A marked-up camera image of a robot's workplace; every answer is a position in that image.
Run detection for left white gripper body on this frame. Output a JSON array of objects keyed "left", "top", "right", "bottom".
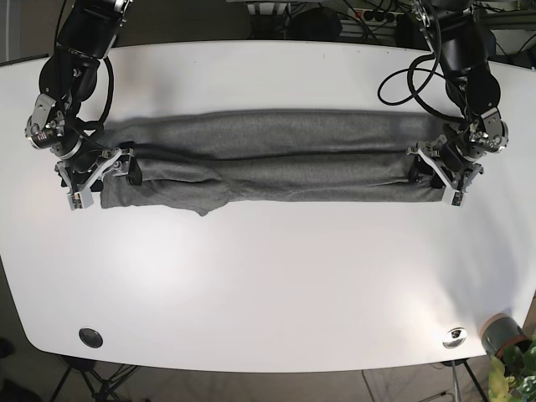
[{"left": 405, "top": 140, "right": 484, "bottom": 207}]

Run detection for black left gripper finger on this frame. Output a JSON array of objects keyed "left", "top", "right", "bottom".
[{"left": 408, "top": 157, "right": 444, "bottom": 188}]

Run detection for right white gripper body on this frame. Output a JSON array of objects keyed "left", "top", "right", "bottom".
[{"left": 55, "top": 147, "right": 136, "bottom": 209}]

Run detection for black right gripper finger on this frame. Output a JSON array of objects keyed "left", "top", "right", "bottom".
[{"left": 126, "top": 157, "right": 142, "bottom": 187}]

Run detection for grey T-shirt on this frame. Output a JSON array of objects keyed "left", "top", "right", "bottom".
[{"left": 100, "top": 110, "right": 443, "bottom": 215}]

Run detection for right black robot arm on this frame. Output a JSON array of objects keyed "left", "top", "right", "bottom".
[{"left": 25, "top": 1, "right": 142, "bottom": 210}]

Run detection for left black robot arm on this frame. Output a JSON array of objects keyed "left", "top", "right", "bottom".
[{"left": 403, "top": 1, "right": 508, "bottom": 207}]

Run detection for silver table grommet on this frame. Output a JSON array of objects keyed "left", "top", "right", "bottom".
[{"left": 442, "top": 327, "right": 467, "bottom": 349}]

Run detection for grey plant pot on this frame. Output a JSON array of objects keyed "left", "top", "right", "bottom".
[{"left": 479, "top": 313, "right": 531, "bottom": 358}]

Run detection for white power strip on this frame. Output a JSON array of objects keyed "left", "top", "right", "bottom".
[{"left": 353, "top": 8, "right": 405, "bottom": 25}]

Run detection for black table grommet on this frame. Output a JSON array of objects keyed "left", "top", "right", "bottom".
[{"left": 79, "top": 327, "right": 104, "bottom": 348}]

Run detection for green potted plant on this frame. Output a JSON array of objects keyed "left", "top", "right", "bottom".
[{"left": 488, "top": 338, "right": 535, "bottom": 402}]

